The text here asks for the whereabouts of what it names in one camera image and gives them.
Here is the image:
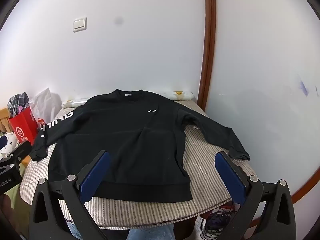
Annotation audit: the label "black sweatshirt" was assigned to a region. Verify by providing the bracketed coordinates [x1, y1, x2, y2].
[30, 88, 251, 203]

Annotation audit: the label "striped quilted mattress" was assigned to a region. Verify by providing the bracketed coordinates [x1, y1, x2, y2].
[19, 97, 258, 230]

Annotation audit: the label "plaid cloth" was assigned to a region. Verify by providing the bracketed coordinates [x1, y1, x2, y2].
[7, 92, 30, 118]

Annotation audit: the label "tangled black cables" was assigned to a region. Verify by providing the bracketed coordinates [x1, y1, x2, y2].
[200, 202, 240, 240]

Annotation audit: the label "wooden headboard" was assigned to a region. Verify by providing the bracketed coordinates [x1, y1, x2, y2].
[0, 107, 12, 133]

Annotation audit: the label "red paper bag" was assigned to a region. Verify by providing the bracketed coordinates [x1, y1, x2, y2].
[8, 106, 48, 145]

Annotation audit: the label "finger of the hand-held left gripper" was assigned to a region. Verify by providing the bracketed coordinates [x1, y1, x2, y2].
[0, 141, 32, 174]

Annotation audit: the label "pale green cloth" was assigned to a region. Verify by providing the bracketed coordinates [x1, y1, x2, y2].
[5, 162, 33, 240]

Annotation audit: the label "brown wooden door frame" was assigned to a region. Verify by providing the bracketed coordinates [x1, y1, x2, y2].
[196, 0, 320, 228]

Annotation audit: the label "white plastic sheet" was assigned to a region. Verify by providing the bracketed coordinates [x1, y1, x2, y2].
[29, 87, 63, 123]

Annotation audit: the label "person's blue jeans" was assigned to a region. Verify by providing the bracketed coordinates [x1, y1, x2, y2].
[67, 224, 175, 240]

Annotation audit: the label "white light switch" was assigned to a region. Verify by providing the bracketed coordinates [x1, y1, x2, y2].
[73, 17, 87, 32]

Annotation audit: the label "white floral cloth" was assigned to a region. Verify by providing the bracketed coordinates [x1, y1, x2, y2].
[0, 131, 22, 159]

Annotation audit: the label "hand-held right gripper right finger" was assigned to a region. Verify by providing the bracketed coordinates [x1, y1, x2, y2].
[214, 151, 300, 240]

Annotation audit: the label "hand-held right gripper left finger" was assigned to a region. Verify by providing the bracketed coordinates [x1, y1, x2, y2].
[29, 150, 112, 240]

